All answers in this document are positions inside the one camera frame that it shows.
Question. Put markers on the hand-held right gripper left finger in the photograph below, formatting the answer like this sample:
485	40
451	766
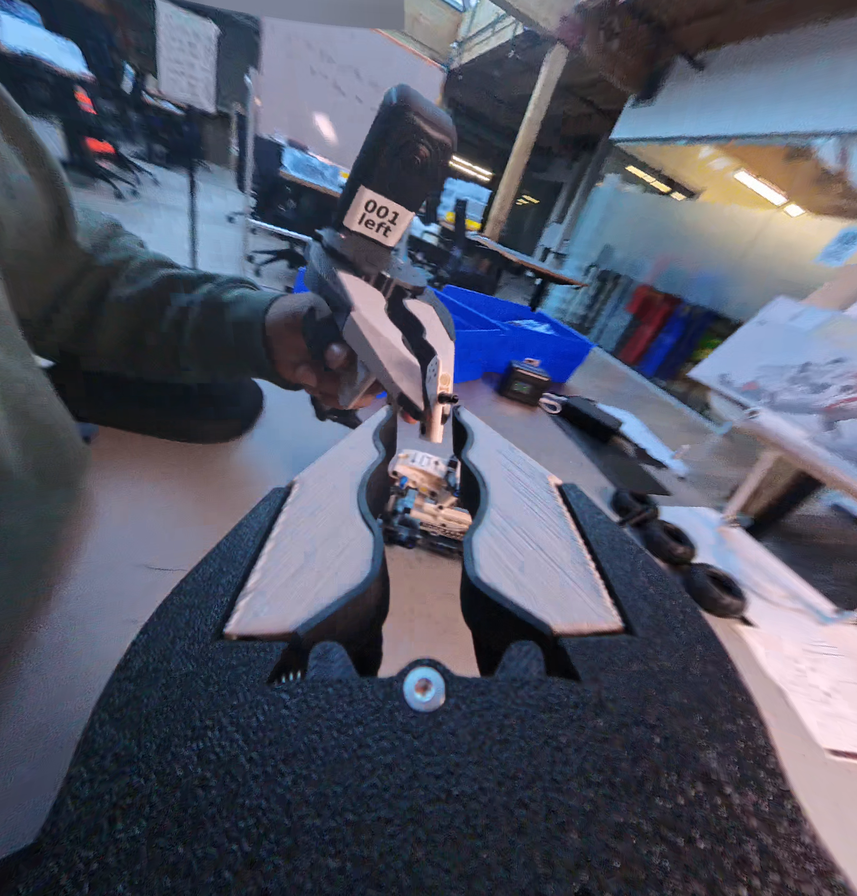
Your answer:
303	560

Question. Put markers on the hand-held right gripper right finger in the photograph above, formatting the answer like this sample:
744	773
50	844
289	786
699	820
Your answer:
541	553

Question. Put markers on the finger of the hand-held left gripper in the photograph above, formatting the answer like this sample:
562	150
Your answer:
436	350
380	343

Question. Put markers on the white and red lego subassembly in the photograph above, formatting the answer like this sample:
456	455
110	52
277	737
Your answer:
426	497

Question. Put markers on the black knobby lego tire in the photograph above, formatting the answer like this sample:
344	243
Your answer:
635	506
713	590
668	542

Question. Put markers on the person's left forearm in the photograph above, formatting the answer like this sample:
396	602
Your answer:
163	308

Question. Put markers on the lego instruction booklet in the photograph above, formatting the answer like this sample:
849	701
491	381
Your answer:
800	364

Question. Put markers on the person's left hand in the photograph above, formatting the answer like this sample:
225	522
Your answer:
291	350

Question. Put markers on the large whiteboard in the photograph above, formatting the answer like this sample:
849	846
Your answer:
345	91

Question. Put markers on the blue plastic storage bin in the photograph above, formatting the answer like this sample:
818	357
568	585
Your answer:
520	336

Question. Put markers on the black digital timer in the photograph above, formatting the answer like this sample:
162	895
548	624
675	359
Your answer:
524	382

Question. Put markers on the wooden pillar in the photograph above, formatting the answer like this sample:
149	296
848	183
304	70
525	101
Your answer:
527	140

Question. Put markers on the small white paper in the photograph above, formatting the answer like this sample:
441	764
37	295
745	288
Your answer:
646	434

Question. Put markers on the stacked red and blue crates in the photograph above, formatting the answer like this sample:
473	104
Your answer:
667	329

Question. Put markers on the small flip chart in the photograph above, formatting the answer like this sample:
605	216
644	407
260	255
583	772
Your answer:
188	56

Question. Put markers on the white book stand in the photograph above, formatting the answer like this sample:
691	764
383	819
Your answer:
793	476

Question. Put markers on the black office chair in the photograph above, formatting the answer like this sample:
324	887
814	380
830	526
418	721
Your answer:
100	140

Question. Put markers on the person's green sweatshirt torso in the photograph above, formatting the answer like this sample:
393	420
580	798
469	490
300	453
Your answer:
16	420

